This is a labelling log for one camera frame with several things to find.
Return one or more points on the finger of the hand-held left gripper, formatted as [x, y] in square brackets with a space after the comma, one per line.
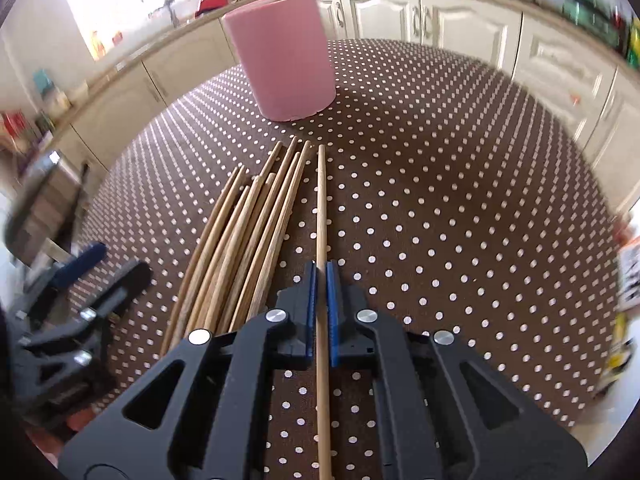
[120, 285]
[80, 262]

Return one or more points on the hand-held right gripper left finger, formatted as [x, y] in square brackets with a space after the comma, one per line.
[310, 310]

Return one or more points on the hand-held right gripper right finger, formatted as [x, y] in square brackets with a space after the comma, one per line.
[334, 310]

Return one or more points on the wooden chopstick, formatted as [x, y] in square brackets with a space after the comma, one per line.
[322, 210]

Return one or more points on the pile of wooden chopsticks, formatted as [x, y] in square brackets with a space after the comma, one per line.
[235, 240]

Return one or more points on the pink cylindrical holder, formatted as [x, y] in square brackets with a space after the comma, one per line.
[280, 60]

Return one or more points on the teal container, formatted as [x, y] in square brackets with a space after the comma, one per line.
[44, 82]

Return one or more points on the orange bottle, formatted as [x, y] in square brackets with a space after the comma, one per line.
[98, 44]

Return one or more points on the kitchen window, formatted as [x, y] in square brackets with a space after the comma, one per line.
[125, 0]

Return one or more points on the red bowl by sink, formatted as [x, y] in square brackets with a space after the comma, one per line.
[210, 4]

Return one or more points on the colourful printed bag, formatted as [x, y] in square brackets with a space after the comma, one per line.
[631, 280]

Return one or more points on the cream kitchen base cabinets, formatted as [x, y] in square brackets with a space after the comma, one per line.
[460, 25]

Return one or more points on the green electric cooker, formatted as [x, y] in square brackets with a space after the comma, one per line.
[590, 15]

